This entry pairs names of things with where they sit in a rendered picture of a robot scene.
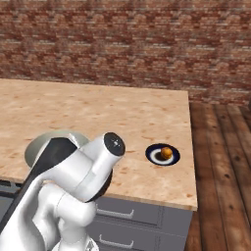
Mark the small blue white plate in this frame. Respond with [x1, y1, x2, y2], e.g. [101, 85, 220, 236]
[145, 142, 181, 167]

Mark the orange peach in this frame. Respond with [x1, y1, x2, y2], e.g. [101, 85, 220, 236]
[160, 146, 174, 161]

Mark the grey-green bowl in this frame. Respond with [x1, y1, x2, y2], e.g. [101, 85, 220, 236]
[24, 129, 90, 169]

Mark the grey drawer front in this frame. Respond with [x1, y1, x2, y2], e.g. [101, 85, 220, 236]
[85, 221, 162, 251]
[94, 195, 165, 229]

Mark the silver drawer handle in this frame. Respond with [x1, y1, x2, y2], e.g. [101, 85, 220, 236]
[95, 208, 135, 221]
[98, 233, 135, 250]

